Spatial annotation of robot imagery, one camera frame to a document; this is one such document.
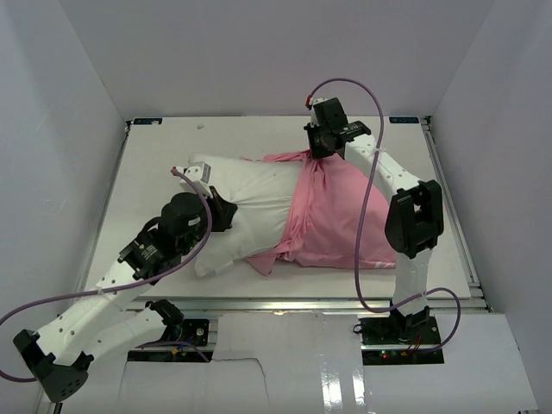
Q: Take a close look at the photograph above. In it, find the white pillow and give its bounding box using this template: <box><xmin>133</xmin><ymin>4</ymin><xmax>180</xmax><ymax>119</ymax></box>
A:
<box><xmin>188</xmin><ymin>154</ymin><xmax>303</xmax><ymax>277</ymax></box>

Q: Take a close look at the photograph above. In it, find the pink floral pillowcase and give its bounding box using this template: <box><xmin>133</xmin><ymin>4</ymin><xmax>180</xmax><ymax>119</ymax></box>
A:
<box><xmin>247</xmin><ymin>150</ymin><xmax>396</xmax><ymax>276</ymax></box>

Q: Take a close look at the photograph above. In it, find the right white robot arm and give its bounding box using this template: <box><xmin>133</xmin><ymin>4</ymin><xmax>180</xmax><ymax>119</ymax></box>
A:
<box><xmin>304</xmin><ymin>97</ymin><xmax>444</xmax><ymax>344</ymax></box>

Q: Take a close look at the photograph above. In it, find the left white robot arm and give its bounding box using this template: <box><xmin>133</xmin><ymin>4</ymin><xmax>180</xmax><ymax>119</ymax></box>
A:
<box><xmin>13</xmin><ymin>188</ymin><xmax>238</xmax><ymax>404</ymax></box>

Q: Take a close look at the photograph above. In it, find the right blue table label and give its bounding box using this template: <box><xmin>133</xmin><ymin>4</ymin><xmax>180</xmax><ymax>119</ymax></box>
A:
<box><xmin>389</xmin><ymin>116</ymin><xmax>419</xmax><ymax>124</ymax></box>

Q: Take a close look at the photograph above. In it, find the blue table label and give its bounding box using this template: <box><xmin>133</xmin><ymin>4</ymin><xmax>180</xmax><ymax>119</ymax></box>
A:
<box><xmin>132</xmin><ymin>117</ymin><xmax>163</xmax><ymax>125</ymax></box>
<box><xmin>389</xmin><ymin>116</ymin><xmax>419</xmax><ymax>124</ymax></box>

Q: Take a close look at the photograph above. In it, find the left blue table label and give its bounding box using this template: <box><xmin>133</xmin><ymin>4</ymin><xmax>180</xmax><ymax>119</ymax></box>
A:
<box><xmin>132</xmin><ymin>117</ymin><xmax>163</xmax><ymax>125</ymax></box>

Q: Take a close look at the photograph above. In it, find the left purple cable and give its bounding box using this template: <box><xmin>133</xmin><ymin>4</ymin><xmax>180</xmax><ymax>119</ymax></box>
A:
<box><xmin>0</xmin><ymin>166</ymin><xmax>213</xmax><ymax>383</ymax></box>

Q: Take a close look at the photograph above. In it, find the purple cable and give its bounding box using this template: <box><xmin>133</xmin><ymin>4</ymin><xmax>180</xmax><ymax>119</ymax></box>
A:
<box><xmin>308</xmin><ymin>78</ymin><xmax>461</xmax><ymax>351</ymax></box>
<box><xmin>0</xmin><ymin>166</ymin><xmax>213</xmax><ymax>383</ymax></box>

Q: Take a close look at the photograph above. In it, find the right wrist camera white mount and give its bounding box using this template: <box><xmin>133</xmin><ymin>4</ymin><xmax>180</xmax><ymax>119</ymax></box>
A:
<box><xmin>305</xmin><ymin>95</ymin><xmax>327</xmax><ymax>127</ymax></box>

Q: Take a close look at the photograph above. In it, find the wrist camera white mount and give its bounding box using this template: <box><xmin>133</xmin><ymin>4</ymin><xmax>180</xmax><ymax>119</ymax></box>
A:
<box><xmin>172</xmin><ymin>161</ymin><xmax>212</xmax><ymax>198</ymax></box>
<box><xmin>305</xmin><ymin>95</ymin><xmax>327</xmax><ymax>127</ymax></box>

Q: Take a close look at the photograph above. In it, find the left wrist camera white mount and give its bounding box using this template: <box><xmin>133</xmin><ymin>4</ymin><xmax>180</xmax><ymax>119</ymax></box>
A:
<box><xmin>172</xmin><ymin>161</ymin><xmax>212</xmax><ymax>198</ymax></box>

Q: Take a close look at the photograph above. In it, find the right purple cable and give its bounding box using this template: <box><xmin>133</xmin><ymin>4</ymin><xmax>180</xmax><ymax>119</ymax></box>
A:
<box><xmin>308</xmin><ymin>78</ymin><xmax>461</xmax><ymax>351</ymax></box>

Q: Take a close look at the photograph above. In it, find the aluminium table front rail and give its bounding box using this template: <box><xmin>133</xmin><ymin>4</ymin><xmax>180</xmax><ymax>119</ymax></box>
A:
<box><xmin>127</xmin><ymin>298</ymin><xmax>486</xmax><ymax>313</ymax></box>

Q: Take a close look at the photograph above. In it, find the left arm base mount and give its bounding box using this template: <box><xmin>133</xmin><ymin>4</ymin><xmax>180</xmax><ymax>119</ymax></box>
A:
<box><xmin>138</xmin><ymin>299</ymin><xmax>210</xmax><ymax>363</ymax></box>

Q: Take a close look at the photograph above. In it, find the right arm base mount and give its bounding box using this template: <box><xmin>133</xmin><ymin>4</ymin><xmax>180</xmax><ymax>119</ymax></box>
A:
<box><xmin>352</xmin><ymin>317</ymin><xmax>444</xmax><ymax>367</ymax></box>

